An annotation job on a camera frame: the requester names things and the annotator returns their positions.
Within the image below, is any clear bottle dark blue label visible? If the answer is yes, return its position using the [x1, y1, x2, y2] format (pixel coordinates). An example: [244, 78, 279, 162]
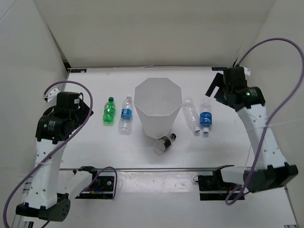
[199, 98, 212, 135]

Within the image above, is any green plastic bottle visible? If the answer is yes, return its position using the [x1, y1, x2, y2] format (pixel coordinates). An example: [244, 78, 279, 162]
[103, 97, 116, 124]

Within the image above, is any clear unlabelled plastic bottle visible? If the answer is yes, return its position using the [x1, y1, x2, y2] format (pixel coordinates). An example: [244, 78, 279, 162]
[182, 97, 200, 135]

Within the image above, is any clear bottle black label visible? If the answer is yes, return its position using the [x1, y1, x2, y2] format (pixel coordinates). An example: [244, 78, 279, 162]
[154, 133, 176, 153]

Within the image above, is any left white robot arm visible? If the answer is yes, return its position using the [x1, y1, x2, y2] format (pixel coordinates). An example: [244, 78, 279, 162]
[16, 92, 100, 222]

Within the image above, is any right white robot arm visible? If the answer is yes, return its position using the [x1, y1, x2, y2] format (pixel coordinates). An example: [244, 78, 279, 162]
[206, 66, 298, 192]

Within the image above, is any white octagonal bin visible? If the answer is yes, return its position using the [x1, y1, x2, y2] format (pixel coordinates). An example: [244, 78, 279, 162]
[134, 78, 182, 139]

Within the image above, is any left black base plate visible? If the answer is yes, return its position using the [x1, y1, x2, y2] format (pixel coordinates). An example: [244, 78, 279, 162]
[71, 166, 118, 200]

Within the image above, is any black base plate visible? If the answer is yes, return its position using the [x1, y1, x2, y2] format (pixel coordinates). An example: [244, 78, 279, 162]
[71, 166, 118, 200]
[193, 165, 246, 201]

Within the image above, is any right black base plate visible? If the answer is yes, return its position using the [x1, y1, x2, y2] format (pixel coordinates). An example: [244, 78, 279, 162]
[193, 165, 246, 201]

